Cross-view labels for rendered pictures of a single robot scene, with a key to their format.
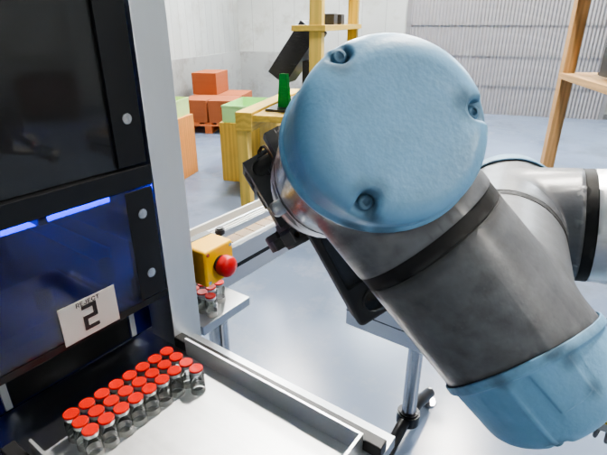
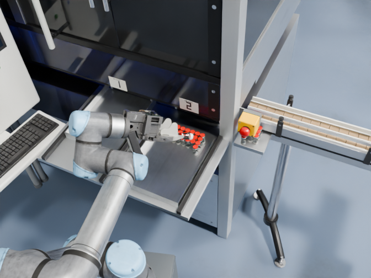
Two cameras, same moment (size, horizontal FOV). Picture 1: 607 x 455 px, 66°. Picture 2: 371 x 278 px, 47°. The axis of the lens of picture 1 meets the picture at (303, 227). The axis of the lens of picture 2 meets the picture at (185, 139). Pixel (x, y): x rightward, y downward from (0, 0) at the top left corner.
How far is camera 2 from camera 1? 129 cm
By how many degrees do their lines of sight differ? 68
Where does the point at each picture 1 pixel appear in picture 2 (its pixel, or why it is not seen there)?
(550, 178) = (118, 162)
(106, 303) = (194, 106)
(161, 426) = (178, 149)
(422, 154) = (70, 128)
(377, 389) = not seen: outside the picture
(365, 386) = not seen: outside the picture
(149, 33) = (228, 41)
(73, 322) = (183, 103)
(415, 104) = (71, 123)
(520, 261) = (77, 150)
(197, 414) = (184, 156)
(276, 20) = not seen: outside the picture
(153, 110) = (224, 64)
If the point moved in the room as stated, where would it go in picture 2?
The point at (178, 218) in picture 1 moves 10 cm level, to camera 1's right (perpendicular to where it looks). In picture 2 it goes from (229, 101) to (236, 121)
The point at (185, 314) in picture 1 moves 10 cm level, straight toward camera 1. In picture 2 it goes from (226, 132) to (204, 141)
